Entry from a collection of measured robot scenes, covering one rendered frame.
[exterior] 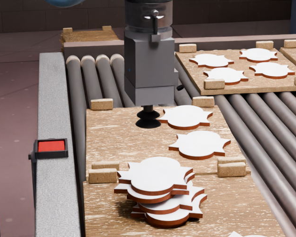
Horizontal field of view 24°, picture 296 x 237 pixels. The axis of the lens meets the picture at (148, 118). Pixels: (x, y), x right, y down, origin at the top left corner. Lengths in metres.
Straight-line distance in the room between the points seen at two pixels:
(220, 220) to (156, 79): 0.33
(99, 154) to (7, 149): 2.45
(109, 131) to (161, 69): 0.61
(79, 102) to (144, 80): 0.85
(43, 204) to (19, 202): 1.99
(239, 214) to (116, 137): 0.45
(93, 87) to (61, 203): 0.71
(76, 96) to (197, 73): 0.39
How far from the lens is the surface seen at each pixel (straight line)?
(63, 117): 1.81
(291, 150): 1.65
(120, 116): 1.75
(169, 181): 1.27
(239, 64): 2.21
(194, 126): 1.67
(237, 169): 1.43
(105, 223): 1.26
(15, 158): 3.84
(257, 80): 2.05
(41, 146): 1.60
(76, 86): 2.04
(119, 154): 1.53
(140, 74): 1.06
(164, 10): 1.06
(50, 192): 1.43
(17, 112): 4.52
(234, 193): 1.37
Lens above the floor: 1.56
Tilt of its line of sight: 21 degrees down
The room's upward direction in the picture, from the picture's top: straight up
